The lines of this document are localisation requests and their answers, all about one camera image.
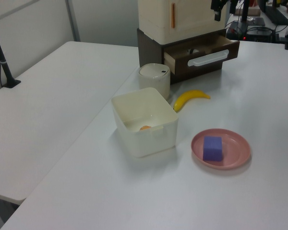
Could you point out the cream plastic storage box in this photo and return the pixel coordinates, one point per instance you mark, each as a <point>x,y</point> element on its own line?
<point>153,14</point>

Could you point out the small orange object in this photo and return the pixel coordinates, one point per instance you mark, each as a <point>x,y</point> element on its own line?
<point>145,128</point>

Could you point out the purple foam cube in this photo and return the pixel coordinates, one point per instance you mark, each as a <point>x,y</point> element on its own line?
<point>212,148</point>

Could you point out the black flat stand base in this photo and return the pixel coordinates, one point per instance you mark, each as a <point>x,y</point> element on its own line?
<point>254,21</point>

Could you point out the small cream lidded trash can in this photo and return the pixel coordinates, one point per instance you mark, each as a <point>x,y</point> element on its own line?
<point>156,83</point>

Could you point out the dark brown wooden drawer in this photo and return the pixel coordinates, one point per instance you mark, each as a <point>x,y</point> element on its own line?
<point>182,63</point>

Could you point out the brown flat box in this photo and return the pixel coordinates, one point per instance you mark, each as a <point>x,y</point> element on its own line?
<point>253,12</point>

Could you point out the open cream plastic bin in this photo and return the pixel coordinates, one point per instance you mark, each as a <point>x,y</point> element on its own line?
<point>146,143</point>

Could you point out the pink plastic plate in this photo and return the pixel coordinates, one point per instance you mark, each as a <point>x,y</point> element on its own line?
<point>237,148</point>

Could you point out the yellow toy banana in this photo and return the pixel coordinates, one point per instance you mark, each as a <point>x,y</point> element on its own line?
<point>189,95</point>

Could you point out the black and white panda toy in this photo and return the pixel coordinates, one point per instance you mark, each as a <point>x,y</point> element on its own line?
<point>191,51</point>

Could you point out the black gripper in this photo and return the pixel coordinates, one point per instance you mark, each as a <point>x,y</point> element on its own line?
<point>220,2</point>

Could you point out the dark brown wooden cabinet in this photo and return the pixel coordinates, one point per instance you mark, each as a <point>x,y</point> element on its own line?
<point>148,50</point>

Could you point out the black box with red light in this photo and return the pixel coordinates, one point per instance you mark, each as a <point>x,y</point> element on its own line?
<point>259,34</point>

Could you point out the black upright stand post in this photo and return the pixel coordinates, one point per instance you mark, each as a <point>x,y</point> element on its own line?
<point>245,10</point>

